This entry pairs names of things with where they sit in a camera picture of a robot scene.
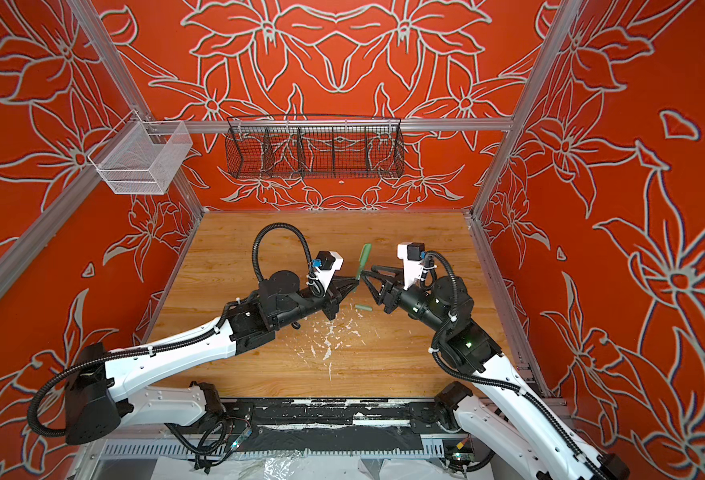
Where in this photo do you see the right base cable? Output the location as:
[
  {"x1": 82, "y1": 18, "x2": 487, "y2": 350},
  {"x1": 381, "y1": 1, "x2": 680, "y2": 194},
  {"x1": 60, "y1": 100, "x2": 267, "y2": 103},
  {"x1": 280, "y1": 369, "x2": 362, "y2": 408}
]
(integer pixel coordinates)
[{"x1": 445, "y1": 440, "x2": 498, "y2": 478}]

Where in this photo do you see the white slotted cable duct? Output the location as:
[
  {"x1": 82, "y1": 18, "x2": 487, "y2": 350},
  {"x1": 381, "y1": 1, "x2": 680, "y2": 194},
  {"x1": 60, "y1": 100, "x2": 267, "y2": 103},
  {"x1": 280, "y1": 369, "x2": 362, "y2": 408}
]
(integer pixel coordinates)
[{"x1": 98, "y1": 438, "x2": 446, "y2": 461}]

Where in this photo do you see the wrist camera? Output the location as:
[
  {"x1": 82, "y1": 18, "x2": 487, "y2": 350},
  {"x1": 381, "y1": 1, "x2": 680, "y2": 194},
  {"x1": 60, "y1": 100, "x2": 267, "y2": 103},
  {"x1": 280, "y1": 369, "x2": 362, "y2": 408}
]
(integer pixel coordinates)
[
  {"x1": 397, "y1": 242, "x2": 427, "y2": 289},
  {"x1": 308, "y1": 250, "x2": 344, "y2": 297}
]

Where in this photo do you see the clear plastic bin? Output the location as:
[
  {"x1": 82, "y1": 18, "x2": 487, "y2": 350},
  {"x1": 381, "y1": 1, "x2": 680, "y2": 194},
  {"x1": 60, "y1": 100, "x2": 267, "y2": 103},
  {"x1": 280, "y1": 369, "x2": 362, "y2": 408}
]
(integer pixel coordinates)
[{"x1": 88, "y1": 120, "x2": 192, "y2": 195}]

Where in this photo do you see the black wire mesh basket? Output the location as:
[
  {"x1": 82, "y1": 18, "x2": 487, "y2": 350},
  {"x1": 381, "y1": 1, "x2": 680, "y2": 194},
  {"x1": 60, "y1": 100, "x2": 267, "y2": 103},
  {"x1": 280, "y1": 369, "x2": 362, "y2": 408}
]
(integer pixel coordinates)
[{"x1": 224, "y1": 115, "x2": 406, "y2": 180}]

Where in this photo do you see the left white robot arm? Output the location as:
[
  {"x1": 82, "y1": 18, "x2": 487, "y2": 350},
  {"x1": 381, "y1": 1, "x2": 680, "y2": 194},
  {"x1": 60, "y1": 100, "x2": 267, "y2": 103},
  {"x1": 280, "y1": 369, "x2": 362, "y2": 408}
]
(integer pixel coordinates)
[{"x1": 26, "y1": 222, "x2": 360, "y2": 445}]

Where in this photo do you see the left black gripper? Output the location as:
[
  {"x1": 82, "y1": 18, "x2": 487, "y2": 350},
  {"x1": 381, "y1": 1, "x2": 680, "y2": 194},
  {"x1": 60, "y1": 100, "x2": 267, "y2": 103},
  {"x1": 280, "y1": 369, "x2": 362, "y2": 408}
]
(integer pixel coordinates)
[{"x1": 274, "y1": 273, "x2": 358, "y2": 329}]

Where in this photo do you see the left base cable bundle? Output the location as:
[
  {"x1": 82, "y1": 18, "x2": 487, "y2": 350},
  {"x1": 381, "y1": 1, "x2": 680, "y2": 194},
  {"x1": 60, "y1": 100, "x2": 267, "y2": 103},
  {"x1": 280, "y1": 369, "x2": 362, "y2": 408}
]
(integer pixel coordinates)
[{"x1": 165, "y1": 413, "x2": 254, "y2": 472}]

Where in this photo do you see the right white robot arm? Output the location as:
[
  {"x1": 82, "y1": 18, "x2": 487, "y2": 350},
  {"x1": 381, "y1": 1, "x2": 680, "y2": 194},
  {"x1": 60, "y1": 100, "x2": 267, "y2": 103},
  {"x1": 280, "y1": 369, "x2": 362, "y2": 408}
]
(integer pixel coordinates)
[{"x1": 361, "y1": 244, "x2": 630, "y2": 479}]

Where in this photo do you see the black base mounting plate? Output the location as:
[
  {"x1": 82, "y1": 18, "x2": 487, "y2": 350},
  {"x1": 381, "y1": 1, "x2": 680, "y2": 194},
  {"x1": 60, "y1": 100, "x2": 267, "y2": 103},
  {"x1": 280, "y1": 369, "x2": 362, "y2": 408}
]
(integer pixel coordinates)
[{"x1": 222, "y1": 398, "x2": 460, "y2": 434}]

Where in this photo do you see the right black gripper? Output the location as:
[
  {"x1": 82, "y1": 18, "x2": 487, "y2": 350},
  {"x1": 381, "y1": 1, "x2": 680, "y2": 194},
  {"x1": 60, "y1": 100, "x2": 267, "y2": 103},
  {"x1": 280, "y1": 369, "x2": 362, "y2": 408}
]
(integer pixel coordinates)
[{"x1": 361, "y1": 263, "x2": 456, "y2": 339}]

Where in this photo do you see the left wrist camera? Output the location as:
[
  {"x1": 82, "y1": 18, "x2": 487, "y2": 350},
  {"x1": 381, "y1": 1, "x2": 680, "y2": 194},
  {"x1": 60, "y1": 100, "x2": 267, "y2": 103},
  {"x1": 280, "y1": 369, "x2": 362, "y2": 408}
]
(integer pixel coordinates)
[{"x1": 308, "y1": 250, "x2": 344, "y2": 297}]

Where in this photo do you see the green pen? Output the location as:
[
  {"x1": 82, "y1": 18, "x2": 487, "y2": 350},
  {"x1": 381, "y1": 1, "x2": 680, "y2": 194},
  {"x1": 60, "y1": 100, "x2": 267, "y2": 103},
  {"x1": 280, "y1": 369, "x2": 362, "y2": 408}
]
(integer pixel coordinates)
[{"x1": 356, "y1": 243, "x2": 372, "y2": 280}]

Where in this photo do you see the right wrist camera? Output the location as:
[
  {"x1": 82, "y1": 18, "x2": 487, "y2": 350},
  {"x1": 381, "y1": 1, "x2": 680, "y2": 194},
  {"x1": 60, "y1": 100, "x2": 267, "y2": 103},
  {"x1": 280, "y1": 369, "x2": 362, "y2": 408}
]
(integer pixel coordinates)
[{"x1": 397, "y1": 242, "x2": 427, "y2": 289}]

